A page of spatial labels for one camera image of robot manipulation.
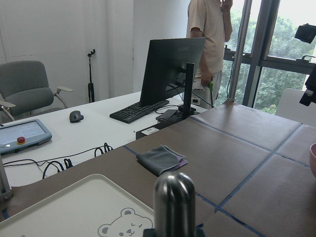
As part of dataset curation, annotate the person in beige shirt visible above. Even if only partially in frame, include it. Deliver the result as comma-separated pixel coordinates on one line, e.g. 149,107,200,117
187,0,233,109

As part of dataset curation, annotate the black computer mouse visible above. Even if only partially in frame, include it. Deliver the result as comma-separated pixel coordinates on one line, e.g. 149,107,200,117
69,110,84,123

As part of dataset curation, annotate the aluminium frame post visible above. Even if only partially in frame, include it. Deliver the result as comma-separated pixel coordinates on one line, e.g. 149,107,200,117
0,158,13,202

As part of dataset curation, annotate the grey office chair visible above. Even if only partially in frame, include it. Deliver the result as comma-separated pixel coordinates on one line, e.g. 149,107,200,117
0,60,73,121

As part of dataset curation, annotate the steel muddler rod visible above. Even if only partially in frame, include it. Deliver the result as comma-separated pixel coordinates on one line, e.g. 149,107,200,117
154,171,195,237

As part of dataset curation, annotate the blue teach pendant tablet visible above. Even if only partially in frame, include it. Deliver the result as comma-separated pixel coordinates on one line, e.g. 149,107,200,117
0,119,52,155

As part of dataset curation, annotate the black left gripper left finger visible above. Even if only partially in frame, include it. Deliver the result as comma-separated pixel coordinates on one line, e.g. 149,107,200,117
143,229,156,237

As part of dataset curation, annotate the black keyboard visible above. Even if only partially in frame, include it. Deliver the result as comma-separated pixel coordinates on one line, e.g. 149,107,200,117
110,100,169,124

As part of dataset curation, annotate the black tripod stand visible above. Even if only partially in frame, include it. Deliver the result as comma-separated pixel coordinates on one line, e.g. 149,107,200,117
87,49,96,103

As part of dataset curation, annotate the grey purple folded cloth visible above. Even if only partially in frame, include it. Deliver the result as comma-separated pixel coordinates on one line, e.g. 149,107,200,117
136,145,188,177

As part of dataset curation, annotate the cream bear serving tray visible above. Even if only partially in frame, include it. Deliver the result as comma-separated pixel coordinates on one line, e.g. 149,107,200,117
0,174,154,237

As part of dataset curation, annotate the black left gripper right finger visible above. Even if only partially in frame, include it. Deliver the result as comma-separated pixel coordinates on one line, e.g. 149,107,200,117
195,228,205,237

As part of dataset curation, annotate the black computer monitor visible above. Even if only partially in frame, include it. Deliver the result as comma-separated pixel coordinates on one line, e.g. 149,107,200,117
139,38,205,119

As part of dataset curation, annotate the pink bowl of ice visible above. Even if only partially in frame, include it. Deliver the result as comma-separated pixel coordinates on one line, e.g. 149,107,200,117
309,143,316,177

